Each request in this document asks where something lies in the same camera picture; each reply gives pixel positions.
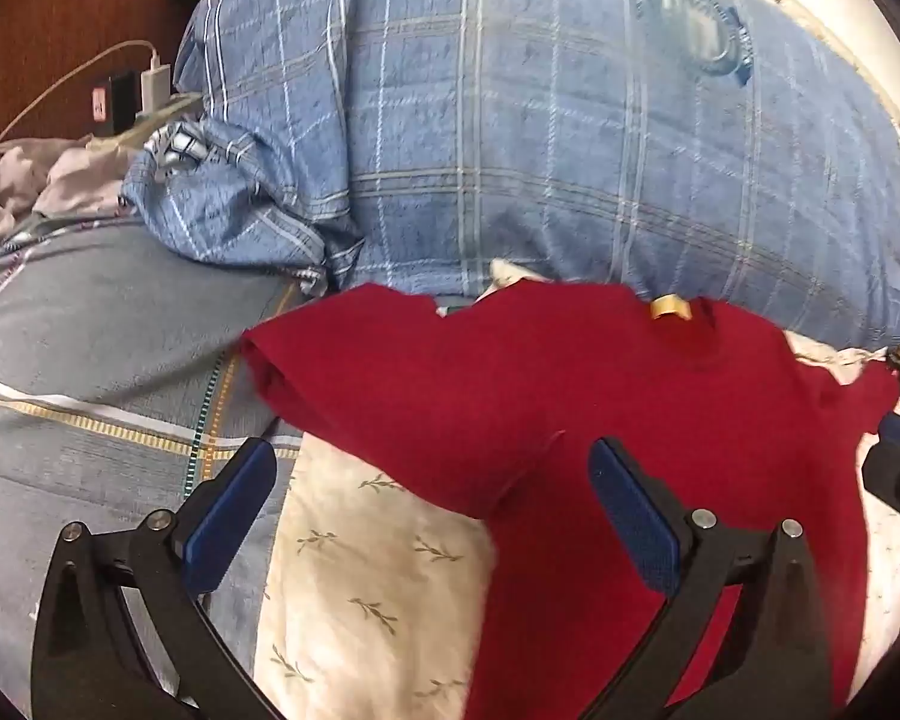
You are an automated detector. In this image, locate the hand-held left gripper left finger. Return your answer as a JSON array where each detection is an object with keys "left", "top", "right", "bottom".
[{"left": 31, "top": 436, "right": 290, "bottom": 720}]

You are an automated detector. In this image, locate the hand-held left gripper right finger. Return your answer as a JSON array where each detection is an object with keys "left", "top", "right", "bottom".
[{"left": 574, "top": 436, "right": 835, "bottom": 720}]

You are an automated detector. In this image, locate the red sweater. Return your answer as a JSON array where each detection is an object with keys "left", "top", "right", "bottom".
[{"left": 238, "top": 279, "right": 900, "bottom": 720}]

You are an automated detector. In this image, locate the grey striped bedsheet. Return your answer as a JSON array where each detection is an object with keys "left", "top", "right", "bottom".
[{"left": 0, "top": 217, "right": 323, "bottom": 713}]

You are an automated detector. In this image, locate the crumpled lilac cloth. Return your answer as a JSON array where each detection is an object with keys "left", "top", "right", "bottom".
[{"left": 0, "top": 136, "right": 147, "bottom": 263}]

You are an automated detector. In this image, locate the blue plaid quilt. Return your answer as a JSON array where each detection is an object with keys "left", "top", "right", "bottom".
[{"left": 120, "top": 0, "right": 900, "bottom": 361}]

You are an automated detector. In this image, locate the grey power strip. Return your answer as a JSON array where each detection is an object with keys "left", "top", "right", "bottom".
[{"left": 90, "top": 92, "right": 205, "bottom": 143}]

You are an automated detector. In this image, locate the black power adapter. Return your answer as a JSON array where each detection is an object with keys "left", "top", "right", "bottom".
[{"left": 94, "top": 71, "right": 141, "bottom": 132}]

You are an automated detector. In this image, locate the white charger plug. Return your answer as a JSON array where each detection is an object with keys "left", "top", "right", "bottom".
[{"left": 141, "top": 64, "right": 175, "bottom": 117}]

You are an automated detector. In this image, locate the wooden headboard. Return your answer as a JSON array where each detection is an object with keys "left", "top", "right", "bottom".
[{"left": 0, "top": 0, "right": 196, "bottom": 143}]

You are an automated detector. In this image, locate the white charger cable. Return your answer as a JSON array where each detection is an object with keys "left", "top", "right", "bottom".
[{"left": 0, "top": 40, "right": 162, "bottom": 143}]

